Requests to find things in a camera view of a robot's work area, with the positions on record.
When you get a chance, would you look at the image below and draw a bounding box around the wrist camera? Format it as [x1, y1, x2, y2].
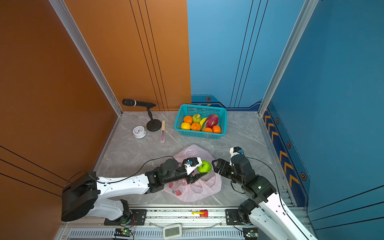
[182, 157, 203, 176]
[230, 147, 243, 166]

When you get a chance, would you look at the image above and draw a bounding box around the right circuit board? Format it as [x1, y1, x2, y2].
[242, 228, 259, 240]

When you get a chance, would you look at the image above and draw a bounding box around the black microphone on stand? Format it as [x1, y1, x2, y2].
[121, 98, 163, 132]

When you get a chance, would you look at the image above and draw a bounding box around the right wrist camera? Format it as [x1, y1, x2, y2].
[230, 147, 243, 166]

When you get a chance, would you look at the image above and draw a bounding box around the left green circuit board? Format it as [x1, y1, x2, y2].
[113, 228, 135, 240]

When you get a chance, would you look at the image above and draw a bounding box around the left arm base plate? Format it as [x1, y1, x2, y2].
[104, 209, 147, 227]

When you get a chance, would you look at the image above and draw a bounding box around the white round clock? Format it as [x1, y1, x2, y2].
[133, 126, 147, 139]

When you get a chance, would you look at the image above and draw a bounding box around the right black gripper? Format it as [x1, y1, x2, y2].
[210, 158, 245, 187]

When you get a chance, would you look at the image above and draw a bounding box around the orange persimmon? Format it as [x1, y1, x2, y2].
[183, 116, 193, 125]

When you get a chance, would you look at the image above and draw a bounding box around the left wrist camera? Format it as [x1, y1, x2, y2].
[182, 157, 203, 176]

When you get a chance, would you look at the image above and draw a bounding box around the orange mandarin fruit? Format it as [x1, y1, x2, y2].
[202, 128, 213, 133]

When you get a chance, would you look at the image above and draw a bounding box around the yellow lemon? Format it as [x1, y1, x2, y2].
[181, 122, 191, 130]

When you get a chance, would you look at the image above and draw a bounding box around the yellow banana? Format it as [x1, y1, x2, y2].
[200, 118, 207, 127]

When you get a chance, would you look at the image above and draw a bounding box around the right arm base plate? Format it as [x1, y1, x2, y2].
[225, 209, 250, 226]

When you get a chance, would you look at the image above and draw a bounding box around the red yellow emergency switch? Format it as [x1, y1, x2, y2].
[192, 210, 209, 218]

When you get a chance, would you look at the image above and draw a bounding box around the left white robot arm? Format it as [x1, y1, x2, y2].
[61, 158, 211, 224]

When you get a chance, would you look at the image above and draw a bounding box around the teal plastic basket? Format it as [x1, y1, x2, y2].
[174, 104, 227, 139]

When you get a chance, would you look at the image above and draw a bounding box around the pink plastic bag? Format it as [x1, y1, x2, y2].
[163, 144, 223, 203]

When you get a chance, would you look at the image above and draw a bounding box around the white digital timer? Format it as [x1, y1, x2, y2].
[163, 224, 183, 240]

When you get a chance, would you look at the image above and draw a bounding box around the green pear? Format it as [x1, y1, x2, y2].
[192, 114, 202, 124]

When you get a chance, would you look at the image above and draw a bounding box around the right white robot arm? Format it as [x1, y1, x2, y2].
[212, 154, 316, 240]

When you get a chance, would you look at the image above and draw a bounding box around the small orange tangerine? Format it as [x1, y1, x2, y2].
[191, 123, 201, 131]

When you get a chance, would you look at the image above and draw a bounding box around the red dragon fruit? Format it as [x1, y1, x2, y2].
[204, 114, 219, 129]

